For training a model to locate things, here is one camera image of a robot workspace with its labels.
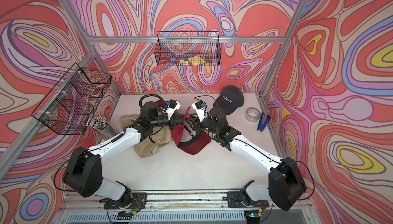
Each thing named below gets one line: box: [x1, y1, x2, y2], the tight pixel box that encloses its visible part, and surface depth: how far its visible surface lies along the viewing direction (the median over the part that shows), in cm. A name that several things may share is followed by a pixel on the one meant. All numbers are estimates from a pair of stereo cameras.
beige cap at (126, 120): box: [118, 114, 141, 132], surface depth 95 cm
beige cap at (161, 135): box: [148, 125, 173, 144], surface depth 86 cm
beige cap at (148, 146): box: [133, 131, 172, 158], surface depth 87 cm
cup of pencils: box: [92, 116, 119, 139], surface depth 84 cm
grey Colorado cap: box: [212, 85, 245, 115], surface depth 112 cm
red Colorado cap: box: [170, 106, 212, 155], surface depth 87 cm
